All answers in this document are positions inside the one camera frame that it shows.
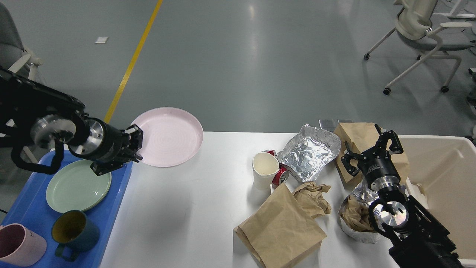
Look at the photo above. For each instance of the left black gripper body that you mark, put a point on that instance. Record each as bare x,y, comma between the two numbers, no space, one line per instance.
104,143

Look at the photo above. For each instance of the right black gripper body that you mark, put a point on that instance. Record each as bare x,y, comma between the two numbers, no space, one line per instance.
378,169

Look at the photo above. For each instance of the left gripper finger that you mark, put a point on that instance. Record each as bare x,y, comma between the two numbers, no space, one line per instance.
135,141
101,168

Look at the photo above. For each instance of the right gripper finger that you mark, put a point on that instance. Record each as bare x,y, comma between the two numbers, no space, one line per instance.
388,141
346,160

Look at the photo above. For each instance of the pink plate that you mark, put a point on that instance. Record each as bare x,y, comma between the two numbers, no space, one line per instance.
171,136

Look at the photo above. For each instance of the dark green mug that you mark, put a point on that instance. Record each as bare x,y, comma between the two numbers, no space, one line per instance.
75,233

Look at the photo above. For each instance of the pink mug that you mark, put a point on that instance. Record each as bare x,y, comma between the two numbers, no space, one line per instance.
20,246

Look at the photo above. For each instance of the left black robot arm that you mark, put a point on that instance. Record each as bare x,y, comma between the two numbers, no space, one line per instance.
34,114

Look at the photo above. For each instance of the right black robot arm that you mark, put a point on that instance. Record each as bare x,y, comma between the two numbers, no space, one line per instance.
419,240

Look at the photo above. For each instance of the brown paper bag back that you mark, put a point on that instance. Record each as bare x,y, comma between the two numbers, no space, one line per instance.
362,136

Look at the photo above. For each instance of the green plate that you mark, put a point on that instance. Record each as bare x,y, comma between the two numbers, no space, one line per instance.
77,187

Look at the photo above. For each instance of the crumpled aluminium foil sheet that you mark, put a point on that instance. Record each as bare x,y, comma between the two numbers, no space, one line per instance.
308,152

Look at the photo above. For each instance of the beige plastic bin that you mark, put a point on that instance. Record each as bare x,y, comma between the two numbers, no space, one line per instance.
442,177

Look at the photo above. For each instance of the foil bowl with paper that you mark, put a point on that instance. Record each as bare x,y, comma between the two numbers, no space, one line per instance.
355,215

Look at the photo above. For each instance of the crumpled brown paper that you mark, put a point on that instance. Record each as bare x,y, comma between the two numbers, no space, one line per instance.
309,196

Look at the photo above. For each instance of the crushed red soda can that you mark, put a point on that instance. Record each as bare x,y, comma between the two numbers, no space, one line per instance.
282,174

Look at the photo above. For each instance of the white paper cup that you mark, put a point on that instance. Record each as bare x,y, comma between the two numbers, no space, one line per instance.
265,167

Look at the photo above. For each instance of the large brown paper bag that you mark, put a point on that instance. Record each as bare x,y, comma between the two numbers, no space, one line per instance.
280,234

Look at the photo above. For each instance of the grey office chair left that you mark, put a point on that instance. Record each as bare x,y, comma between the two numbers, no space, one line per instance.
14,56

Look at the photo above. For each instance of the white office chair right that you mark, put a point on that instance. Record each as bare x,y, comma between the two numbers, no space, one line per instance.
433,40

